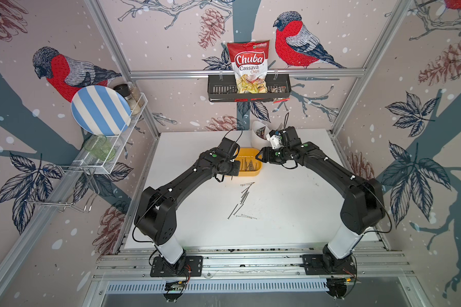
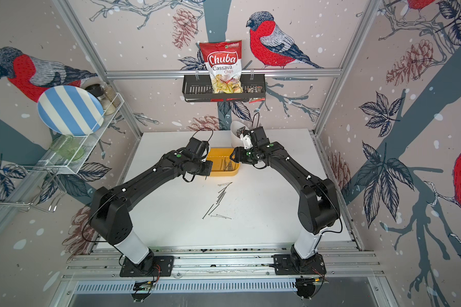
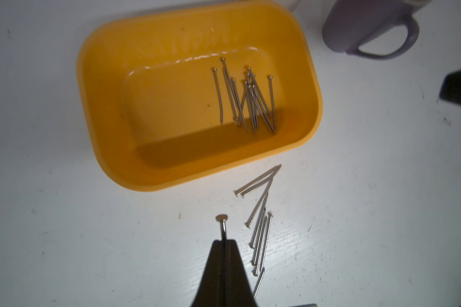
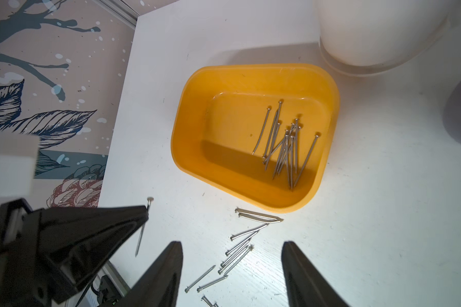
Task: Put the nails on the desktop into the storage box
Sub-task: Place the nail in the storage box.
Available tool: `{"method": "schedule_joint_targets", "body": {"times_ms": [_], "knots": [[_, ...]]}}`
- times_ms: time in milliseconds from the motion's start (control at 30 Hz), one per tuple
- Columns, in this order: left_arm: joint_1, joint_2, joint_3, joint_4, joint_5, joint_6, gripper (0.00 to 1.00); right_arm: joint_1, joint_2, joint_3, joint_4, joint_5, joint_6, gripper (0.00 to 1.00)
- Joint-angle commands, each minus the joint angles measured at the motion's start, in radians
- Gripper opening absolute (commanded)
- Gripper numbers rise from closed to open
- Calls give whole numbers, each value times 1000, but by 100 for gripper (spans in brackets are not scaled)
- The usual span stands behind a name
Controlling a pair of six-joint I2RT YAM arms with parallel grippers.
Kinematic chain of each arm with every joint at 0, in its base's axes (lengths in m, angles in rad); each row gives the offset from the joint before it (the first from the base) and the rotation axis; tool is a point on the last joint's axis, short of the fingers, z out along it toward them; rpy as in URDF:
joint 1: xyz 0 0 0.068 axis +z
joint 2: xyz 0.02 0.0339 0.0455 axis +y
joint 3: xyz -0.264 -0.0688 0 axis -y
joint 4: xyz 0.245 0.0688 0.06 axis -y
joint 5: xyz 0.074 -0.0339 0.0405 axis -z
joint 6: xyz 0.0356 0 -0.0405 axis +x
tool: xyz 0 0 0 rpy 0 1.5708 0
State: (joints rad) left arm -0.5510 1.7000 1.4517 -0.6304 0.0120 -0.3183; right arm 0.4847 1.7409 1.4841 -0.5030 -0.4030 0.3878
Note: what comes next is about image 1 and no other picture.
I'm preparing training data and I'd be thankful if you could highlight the dark lid spice jar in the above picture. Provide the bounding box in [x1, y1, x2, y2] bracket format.
[113, 83, 138, 111]

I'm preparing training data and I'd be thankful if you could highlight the black wall basket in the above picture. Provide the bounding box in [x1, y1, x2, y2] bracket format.
[207, 74, 291, 102]

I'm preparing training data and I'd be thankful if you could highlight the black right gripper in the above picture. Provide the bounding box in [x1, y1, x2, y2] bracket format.
[253, 147, 289, 164]

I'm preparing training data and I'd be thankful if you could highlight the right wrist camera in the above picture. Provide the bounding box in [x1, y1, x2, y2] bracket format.
[266, 131, 283, 150]

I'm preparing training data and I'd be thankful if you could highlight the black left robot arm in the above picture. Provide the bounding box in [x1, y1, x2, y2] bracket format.
[134, 137, 240, 271]

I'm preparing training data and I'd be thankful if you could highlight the yellow plastic storage box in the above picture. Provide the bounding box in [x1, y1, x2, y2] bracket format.
[236, 148, 263, 177]

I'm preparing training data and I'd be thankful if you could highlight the steel nail pile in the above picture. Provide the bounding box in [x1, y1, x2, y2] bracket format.
[228, 182, 255, 220]

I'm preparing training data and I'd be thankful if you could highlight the clear wire dish rack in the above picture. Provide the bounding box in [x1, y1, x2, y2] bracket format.
[26, 93, 148, 213]

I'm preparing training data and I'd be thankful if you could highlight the green glass bowl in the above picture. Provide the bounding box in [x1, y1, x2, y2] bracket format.
[83, 135, 116, 161]

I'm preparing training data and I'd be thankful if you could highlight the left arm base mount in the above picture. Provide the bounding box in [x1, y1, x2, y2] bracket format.
[150, 256, 203, 278]

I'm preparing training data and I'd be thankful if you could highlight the red Chuba chips bag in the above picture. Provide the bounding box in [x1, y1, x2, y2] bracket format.
[227, 40, 270, 94]

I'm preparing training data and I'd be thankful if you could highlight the white cutlery holder cup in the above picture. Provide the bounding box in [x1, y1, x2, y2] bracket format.
[251, 121, 271, 150]

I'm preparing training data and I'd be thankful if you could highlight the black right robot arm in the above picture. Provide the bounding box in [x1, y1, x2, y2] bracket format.
[256, 127, 387, 272]

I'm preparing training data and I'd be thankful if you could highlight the blue white striped plate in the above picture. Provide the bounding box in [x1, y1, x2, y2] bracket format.
[71, 85, 132, 136]

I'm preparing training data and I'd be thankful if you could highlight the steel nail bottom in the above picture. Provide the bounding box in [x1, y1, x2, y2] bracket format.
[235, 214, 257, 220]

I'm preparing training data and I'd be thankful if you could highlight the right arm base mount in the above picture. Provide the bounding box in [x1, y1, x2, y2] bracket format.
[302, 254, 357, 276]

